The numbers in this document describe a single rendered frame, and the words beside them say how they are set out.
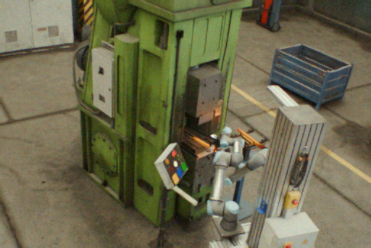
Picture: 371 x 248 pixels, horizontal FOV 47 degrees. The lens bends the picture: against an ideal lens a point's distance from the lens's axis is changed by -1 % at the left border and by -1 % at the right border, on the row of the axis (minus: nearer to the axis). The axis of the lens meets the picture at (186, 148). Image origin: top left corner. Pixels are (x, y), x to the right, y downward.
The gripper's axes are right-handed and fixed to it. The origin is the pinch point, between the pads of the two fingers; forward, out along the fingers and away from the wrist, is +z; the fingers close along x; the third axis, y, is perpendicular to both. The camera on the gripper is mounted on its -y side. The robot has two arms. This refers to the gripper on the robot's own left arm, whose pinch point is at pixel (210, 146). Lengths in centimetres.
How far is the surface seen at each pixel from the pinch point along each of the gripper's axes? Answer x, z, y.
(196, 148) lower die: -9.0, 7.5, -6.9
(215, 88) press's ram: 5, -49, -36
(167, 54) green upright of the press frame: -42, -73, -71
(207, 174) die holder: 4.6, 34.0, 16.5
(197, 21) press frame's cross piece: -13, -96, -79
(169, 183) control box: -70, -7, 16
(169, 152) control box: -59, -17, -7
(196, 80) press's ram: -18, -57, -45
